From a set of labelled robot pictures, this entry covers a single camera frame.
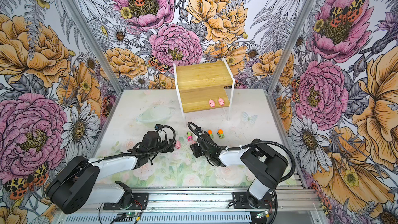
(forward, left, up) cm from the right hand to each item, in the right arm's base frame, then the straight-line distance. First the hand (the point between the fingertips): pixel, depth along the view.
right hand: (195, 149), depth 90 cm
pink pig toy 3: (+21, -16, +17) cm, 31 cm away
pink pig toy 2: (+20, -10, +17) cm, 28 cm away
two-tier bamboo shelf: (+18, -6, +32) cm, 37 cm away
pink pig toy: (+3, +10, +1) cm, 10 cm away
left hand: (+3, +15, +1) cm, 16 cm away
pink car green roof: (+7, +3, +1) cm, 8 cm away
